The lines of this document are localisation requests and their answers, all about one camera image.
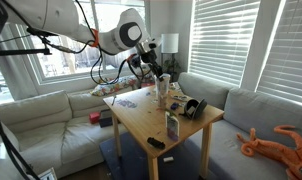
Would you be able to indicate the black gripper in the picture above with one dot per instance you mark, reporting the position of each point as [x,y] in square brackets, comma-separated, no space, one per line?
[147,56]

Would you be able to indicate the small wooden block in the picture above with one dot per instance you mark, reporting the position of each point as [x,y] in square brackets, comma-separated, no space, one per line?
[162,79]

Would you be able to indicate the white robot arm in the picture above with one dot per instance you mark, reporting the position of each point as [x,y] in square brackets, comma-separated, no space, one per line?
[57,16]

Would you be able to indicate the stack of wooden blocks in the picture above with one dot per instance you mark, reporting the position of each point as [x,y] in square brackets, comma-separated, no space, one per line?
[162,96]

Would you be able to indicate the green house plant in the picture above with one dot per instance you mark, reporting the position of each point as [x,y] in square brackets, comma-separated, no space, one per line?
[172,66]

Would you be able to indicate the clear plastic container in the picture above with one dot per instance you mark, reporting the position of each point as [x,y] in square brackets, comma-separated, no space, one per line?
[162,91]

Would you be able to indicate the white floor lamp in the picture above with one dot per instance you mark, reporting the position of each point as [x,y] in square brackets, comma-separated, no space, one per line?
[170,42]

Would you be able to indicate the small patterned packet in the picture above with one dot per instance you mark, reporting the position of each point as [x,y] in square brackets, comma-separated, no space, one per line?
[179,97]

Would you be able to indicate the small blue object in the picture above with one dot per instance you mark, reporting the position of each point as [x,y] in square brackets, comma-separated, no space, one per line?
[174,106]

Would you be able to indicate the floral pillow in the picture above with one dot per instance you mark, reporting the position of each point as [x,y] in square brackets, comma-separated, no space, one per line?
[117,85]

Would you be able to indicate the colourful sticker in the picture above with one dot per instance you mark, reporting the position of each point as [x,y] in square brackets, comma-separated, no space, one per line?
[126,103]

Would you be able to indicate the wooden table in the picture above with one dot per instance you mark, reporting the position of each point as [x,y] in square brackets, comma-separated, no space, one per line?
[141,116]

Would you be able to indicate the thin pen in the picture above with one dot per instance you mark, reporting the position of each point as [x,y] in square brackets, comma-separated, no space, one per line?
[114,99]

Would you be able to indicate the black headphones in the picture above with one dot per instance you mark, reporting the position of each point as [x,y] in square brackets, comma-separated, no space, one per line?
[195,108]

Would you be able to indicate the wide white window blinds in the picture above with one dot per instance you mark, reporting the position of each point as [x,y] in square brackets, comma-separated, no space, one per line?
[221,36]

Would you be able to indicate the dark book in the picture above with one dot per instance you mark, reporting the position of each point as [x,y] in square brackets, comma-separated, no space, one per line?
[106,121]

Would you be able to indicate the black remote control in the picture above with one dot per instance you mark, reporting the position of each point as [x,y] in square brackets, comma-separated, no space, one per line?
[156,143]

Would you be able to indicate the small red box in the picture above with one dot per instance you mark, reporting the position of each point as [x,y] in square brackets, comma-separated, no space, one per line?
[94,118]

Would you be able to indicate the white framed window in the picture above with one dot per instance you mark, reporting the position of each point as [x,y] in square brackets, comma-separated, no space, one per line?
[77,60]

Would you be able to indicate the small white eraser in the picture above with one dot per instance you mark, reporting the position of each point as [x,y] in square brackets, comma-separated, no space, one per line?
[168,159]

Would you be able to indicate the dark blue rug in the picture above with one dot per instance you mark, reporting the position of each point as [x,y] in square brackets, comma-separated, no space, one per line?
[134,163]

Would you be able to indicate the grey couch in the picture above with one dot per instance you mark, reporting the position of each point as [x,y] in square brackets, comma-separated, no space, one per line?
[257,116]

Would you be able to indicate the white leather couch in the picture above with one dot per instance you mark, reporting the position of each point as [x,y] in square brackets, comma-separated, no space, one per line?
[44,133]

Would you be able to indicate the narrow white window blinds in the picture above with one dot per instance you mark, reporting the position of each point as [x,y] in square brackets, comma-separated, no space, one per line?
[287,50]

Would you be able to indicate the orange octopus plush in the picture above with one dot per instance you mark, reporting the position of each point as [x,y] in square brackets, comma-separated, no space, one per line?
[291,156]

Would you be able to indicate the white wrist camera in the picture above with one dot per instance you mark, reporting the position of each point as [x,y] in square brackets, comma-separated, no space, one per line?
[152,43]

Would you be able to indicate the white picture frame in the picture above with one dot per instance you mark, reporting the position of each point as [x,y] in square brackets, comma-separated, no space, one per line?
[46,175]

